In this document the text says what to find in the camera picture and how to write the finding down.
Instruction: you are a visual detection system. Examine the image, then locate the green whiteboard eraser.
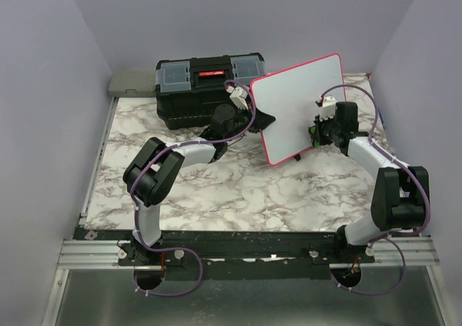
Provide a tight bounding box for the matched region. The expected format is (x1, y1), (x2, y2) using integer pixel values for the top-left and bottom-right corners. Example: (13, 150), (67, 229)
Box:
(308, 125), (320, 148)

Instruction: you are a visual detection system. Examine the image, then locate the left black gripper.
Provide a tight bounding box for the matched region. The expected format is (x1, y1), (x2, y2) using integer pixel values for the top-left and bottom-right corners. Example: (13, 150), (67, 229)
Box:
(225, 102), (276, 143)

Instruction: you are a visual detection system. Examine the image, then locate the grey plastic case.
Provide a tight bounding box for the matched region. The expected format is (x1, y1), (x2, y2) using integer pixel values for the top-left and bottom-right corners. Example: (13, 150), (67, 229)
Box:
(108, 71), (156, 97)

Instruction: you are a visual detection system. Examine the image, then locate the pink framed whiteboard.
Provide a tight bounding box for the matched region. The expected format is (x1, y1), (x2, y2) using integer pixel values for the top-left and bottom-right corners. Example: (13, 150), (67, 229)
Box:
(250, 53), (344, 166)

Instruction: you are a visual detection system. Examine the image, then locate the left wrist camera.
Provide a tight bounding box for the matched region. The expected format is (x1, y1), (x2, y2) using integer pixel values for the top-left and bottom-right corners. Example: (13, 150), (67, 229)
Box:
(226, 85), (252, 110)

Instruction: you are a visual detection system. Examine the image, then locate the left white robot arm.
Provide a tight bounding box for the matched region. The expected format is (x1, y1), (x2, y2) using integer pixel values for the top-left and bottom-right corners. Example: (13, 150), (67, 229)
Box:
(123, 105), (276, 265)

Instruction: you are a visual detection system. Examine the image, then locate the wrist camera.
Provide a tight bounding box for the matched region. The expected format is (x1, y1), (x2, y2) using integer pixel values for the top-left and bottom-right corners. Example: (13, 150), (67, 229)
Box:
(315, 95), (336, 121)
(226, 85), (252, 110)

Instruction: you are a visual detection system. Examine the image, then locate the aluminium extrusion frame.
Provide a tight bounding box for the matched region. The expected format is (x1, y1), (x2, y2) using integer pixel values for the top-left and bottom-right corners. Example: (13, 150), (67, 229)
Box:
(39, 237), (138, 326)

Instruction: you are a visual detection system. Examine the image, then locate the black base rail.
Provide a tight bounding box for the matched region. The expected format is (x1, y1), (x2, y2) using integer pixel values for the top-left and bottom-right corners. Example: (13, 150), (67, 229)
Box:
(74, 228), (394, 282)

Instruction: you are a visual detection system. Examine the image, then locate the black plastic toolbox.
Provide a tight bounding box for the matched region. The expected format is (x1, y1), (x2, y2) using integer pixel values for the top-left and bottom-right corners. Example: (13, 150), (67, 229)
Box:
(154, 53), (266, 130)

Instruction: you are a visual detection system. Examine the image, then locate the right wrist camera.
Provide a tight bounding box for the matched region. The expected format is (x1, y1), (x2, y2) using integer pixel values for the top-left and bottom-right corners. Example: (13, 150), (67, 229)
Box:
(315, 95), (336, 121)

